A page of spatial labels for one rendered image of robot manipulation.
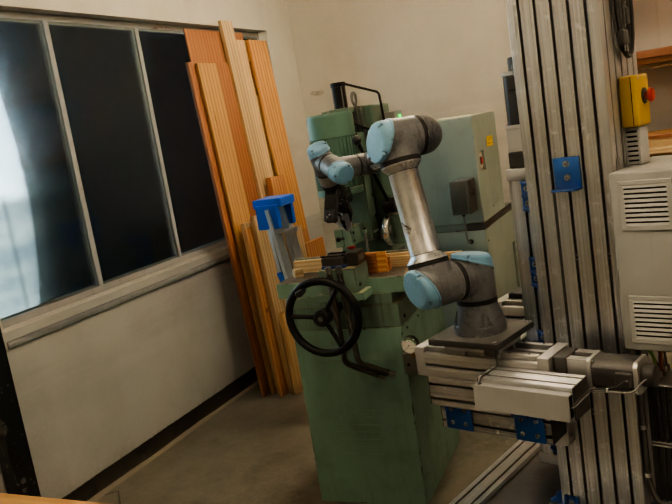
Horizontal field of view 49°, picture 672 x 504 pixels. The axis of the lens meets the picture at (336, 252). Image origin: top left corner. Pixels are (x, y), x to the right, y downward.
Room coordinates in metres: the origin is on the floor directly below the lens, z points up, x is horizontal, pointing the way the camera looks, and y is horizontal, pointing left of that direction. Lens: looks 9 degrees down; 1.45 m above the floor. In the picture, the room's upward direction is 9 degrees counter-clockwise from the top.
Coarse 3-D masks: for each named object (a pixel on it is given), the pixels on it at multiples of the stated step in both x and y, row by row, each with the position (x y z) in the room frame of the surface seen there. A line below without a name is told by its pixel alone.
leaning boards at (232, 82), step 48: (192, 48) 4.23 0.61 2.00; (240, 48) 4.65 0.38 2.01; (240, 96) 4.49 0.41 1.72; (240, 144) 4.41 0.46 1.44; (288, 144) 4.86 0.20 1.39; (240, 192) 4.24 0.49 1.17; (288, 192) 4.73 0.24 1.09; (240, 240) 4.14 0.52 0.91; (240, 288) 4.10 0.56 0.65; (288, 336) 4.05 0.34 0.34; (288, 384) 4.07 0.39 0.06
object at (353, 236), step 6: (354, 228) 2.81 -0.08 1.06; (360, 228) 2.87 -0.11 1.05; (336, 234) 2.80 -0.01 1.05; (342, 234) 2.79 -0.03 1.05; (348, 234) 2.78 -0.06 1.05; (354, 234) 2.80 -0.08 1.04; (360, 234) 2.86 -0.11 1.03; (342, 240) 2.79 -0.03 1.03; (348, 240) 2.78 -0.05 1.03; (354, 240) 2.79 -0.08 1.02; (360, 240) 2.85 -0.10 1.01; (336, 246) 2.80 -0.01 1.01; (342, 246) 2.79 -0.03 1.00
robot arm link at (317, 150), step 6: (312, 144) 2.51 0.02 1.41; (318, 144) 2.49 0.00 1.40; (324, 144) 2.48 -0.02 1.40; (312, 150) 2.47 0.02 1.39; (318, 150) 2.46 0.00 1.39; (324, 150) 2.47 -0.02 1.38; (312, 156) 2.47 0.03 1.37; (318, 156) 2.47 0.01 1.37; (312, 162) 2.50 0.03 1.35; (318, 162) 2.46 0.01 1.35; (318, 168) 2.47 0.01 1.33; (318, 174) 2.51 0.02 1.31
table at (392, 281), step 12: (312, 276) 2.83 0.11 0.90; (372, 276) 2.65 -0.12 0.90; (384, 276) 2.61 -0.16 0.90; (396, 276) 2.59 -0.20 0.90; (288, 288) 2.76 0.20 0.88; (312, 288) 2.72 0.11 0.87; (372, 288) 2.63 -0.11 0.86; (384, 288) 2.61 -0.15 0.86; (396, 288) 2.59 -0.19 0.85; (324, 300) 2.60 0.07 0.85; (360, 300) 2.55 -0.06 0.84
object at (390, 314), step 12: (396, 300) 2.64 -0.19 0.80; (408, 300) 2.71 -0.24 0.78; (300, 312) 2.75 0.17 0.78; (312, 312) 2.73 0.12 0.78; (372, 312) 2.63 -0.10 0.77; (384, 312) 2.62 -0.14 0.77; (396, 312) 2.60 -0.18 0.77; (408, 312) 2.69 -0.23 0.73; (300, 324) 2.75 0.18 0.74; (312, 324) 2.73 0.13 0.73; (372, 324) 2.64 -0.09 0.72; (384, 324) 2.62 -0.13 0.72; (396, 324) 2.60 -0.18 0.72
